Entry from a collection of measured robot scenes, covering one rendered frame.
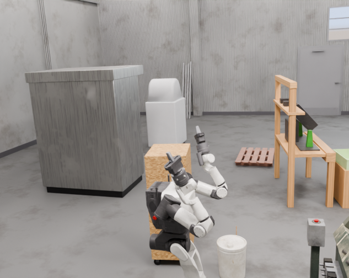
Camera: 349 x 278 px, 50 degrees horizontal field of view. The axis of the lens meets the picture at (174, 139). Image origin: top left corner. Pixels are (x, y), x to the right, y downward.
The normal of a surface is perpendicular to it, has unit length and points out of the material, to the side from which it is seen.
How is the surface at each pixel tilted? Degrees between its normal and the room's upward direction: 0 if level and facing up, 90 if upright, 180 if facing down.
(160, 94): 80
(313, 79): 90
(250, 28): 90
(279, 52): 90
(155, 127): 90
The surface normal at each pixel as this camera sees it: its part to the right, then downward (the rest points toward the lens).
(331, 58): -0.29, 0.24
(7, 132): 0.96, 0.02
